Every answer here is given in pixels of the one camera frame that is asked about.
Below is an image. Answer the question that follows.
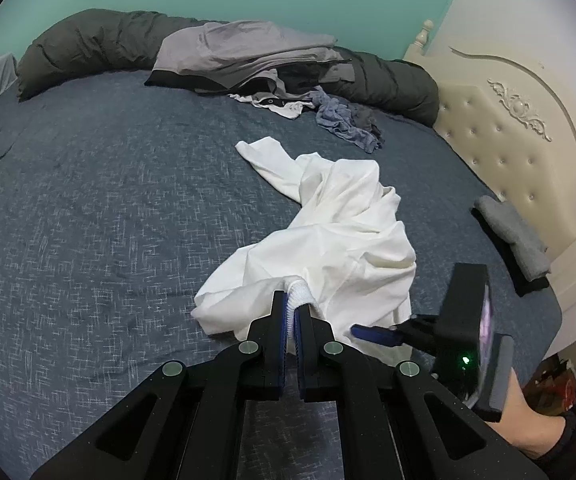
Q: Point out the cream tufted headboard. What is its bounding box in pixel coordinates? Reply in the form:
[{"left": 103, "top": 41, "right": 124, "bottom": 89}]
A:
[{"left": 405, "top": 21, "right": 576, "bottom": 310}]

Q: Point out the grey shirt pile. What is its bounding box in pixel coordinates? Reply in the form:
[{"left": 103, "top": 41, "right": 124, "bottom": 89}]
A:
[{"left": 146, "top": 20, "right": 355, "bottom": 93}]

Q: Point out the person's right hand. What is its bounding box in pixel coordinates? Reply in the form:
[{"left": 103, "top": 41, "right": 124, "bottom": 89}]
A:
[{"left": 488, "top": 368, "right": 566, "bottom": 460}]

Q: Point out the dark grey rolled duvet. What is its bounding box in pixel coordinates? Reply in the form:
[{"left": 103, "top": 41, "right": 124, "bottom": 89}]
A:
[{"left": 18, "top": 9, "right": 440, "bottom": 127}]

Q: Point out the black and white garment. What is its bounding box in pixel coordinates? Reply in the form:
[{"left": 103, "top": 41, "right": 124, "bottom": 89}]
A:
[{"left": 228, "top": 92, "right": 317, "bottom": 119}]

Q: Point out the blue-grey crumpled garment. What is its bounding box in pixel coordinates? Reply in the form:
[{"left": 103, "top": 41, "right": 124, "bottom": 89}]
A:
[{"left": 307, "top": 87, "right": 381, "bottom": 154}]

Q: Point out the folded grey garment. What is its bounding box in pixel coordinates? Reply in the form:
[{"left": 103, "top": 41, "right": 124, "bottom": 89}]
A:
[{"left": 474, "top": 196, "right": 550, "bottom": 280}]

